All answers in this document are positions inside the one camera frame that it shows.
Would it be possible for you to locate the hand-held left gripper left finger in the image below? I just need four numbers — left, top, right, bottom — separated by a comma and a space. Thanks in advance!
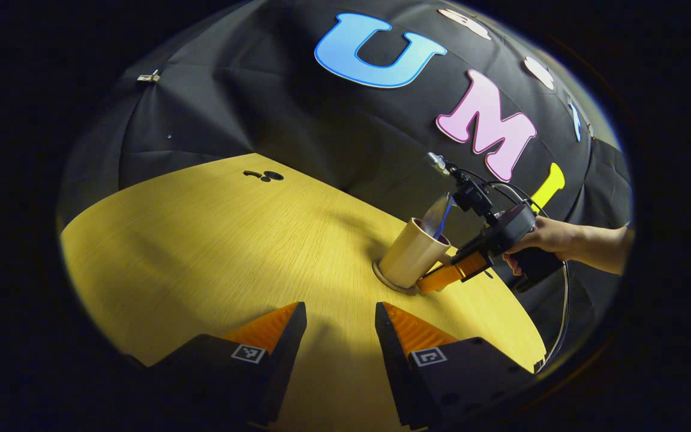
122, 301, 308, 427

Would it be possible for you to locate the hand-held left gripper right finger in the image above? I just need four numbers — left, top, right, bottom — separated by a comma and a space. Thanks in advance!
374, 301, 536, 430

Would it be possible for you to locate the beige cup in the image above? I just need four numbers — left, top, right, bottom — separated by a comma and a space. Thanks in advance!
378, 217, 453, 290

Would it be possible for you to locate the white and blue toothbrush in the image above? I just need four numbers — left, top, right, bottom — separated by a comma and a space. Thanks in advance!
435, 203, 452, 239

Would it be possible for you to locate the white toothpaste tube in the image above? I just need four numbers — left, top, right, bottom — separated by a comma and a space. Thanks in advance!
420, 192, 454, 241

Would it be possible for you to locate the round wooden coaster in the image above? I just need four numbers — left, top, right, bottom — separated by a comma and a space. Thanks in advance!
372, 259, 419, 296

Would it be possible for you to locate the wooden desktop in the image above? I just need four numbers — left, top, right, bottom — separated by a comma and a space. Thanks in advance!
59, 153, 547, 432

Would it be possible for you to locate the black backdrop cloth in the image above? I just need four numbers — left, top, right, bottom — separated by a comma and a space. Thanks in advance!
56, 0, 634, 361

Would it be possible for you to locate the black cable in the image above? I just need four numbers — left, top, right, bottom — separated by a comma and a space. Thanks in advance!
458, 168, 549, 218

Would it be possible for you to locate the silver cable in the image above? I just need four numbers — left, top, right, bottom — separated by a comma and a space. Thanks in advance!
534, 261, 570, 371

